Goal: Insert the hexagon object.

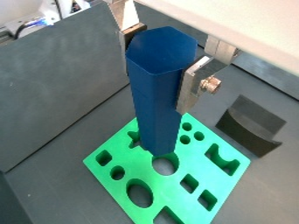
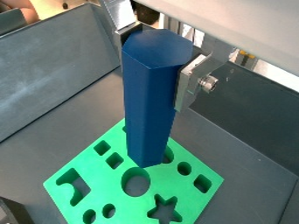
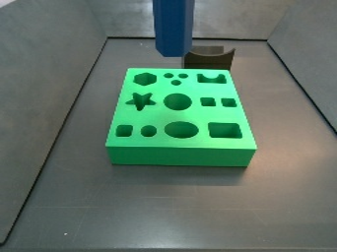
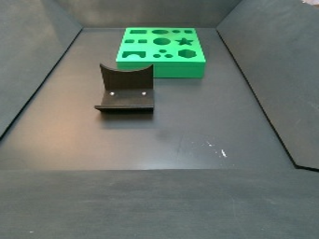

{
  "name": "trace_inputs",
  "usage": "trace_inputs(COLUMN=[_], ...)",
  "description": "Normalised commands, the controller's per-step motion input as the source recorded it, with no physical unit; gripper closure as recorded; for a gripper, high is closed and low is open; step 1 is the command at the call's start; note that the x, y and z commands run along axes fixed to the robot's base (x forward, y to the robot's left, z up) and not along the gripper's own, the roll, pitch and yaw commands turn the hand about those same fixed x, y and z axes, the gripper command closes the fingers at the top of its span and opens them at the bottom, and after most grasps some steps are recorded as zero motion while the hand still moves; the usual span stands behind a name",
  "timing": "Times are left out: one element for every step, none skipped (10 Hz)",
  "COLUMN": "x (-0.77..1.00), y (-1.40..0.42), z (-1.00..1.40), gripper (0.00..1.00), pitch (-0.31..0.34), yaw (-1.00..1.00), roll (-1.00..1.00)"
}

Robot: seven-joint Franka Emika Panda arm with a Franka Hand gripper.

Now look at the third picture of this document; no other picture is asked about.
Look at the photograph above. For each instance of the green shape-sorter block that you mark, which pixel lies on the green shape-sorter block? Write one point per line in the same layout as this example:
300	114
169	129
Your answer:
180	117

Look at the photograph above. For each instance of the black curved cradle block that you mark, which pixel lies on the black curved cradle block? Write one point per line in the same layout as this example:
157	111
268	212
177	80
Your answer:
209	57

